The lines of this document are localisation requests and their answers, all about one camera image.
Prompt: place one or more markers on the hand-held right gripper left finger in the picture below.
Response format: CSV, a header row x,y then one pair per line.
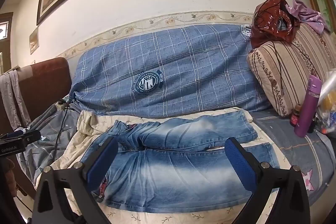
x,y
102,161

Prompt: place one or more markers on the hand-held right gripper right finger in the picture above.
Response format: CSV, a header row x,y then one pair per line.
x,y
240,161

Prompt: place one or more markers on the blue denim pants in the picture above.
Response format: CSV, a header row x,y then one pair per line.
x,y
170,169

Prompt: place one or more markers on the cream leaf-print blanket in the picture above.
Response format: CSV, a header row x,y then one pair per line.
x,y
73,145

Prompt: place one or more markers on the grey patterned bedsheet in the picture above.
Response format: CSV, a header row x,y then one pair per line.
x,y
44,161

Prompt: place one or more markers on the grey hanging cloth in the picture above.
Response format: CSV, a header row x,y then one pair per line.
x,y
10,92

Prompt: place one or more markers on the white power strip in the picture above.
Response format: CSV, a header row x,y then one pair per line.
x,y
61,106

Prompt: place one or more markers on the brown headboard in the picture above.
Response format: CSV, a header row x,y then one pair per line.
x,y
47,82

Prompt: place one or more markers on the small brown bottle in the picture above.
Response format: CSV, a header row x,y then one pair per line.
x,y
296,116

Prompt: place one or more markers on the purple bottle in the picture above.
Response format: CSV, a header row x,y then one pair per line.
x,y
307,108

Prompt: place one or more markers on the beige striped pillow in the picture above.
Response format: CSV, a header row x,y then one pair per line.
x,y
283,69

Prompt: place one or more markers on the clear plastic bag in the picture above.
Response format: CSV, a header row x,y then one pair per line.
x,y
328,98

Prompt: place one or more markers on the wooden framed window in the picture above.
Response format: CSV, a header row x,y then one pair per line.
x,y
5,29

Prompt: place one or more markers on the blue plaid duvet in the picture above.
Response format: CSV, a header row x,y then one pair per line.
x,y
183,61

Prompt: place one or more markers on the red-brown plastic bag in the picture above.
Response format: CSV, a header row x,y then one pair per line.
x,y
267,22

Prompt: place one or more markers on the purple cloth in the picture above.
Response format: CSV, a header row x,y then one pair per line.
x,y
309,16

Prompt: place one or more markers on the small wall picture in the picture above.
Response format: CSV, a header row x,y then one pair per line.
x,y
34,40

